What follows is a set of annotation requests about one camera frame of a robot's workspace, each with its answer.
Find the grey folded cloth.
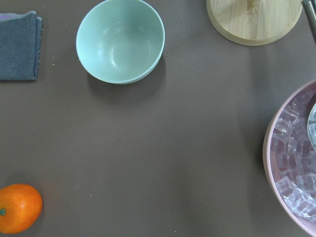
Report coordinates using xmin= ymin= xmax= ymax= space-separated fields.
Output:
xmin=0 ymin=10 xmax=42 ymax=81

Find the pink bowl of ice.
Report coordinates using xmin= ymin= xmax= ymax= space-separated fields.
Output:
xmin=263 ymin=80 xmax=316 ymax=237

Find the wooden cup tree stand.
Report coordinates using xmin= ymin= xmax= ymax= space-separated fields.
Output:
xmin=206 ymin=0 xmax=302 ymax=46

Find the orange fruit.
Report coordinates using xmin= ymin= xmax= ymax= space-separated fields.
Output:
xmin=0 ymin=184 xmax=43 ymax=234

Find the metal ice scoop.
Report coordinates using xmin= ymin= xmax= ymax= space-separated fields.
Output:
xmin=302 ymin=0 xmax=316 ymax=150

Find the green bowl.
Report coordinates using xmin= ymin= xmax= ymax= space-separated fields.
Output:
xmin=76 ymin=0 xmax=165 ymax=84

